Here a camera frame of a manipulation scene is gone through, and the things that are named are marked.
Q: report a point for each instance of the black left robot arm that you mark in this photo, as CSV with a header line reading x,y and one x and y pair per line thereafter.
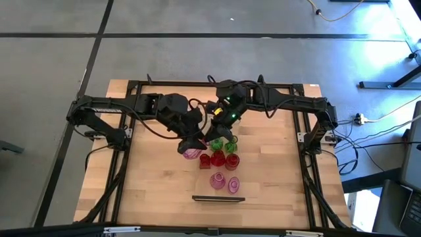
x,y
98,102

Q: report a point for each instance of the red bulb glass vase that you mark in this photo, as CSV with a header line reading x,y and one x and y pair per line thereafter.
x,y
217,158

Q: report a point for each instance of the dark keyboard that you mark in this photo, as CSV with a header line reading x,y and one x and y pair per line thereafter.
x,y
412,214

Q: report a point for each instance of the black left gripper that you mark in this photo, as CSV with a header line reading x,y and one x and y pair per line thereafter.
x,y
185,121

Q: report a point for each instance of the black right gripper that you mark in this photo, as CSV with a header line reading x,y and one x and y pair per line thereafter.
x,y
230,107

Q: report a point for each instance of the black aluminium table frame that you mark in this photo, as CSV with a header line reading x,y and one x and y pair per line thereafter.
x,y
181,83

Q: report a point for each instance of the small red square glass vase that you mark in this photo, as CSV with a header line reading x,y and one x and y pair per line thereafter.
x,y
204,161

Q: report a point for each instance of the white power strip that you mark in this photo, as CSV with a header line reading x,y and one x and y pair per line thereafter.
x,y
360,118

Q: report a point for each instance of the silver aluminium bracket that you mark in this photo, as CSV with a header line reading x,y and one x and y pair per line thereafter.
x,y
304,234
121,229

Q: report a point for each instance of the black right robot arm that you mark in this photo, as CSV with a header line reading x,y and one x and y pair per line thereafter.
x,y
296,102

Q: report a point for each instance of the grey desk foot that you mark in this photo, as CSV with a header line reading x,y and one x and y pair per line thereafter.
x,y
378,85

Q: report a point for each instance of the red ribbed bottle vase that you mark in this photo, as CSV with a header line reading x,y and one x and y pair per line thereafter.
x,y
232,161

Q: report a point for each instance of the green round glass vase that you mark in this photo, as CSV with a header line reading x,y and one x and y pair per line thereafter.
x,y
216,145

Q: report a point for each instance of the pink ribbed cylinder vase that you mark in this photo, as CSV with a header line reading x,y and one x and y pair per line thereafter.
x,y
233,185

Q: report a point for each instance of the dark grey cabinet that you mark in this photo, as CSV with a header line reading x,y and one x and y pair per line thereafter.
x,y
389,210

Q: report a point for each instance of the pink long-neck bulb vase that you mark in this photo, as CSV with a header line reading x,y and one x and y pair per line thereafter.
x,y
217,180

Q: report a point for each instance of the grey monitor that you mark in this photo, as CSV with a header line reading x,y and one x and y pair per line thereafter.
x,y
412,151

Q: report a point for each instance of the white box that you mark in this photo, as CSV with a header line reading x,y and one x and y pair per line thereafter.
x,y
363,210

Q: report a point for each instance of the pink round glass vase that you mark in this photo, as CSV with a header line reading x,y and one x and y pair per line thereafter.
x,y
192,154

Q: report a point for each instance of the green tall glass vase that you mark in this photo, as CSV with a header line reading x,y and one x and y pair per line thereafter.
x,y
231,147

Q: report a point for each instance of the grey metal foot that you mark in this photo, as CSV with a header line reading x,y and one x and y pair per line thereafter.
x,y
11,147

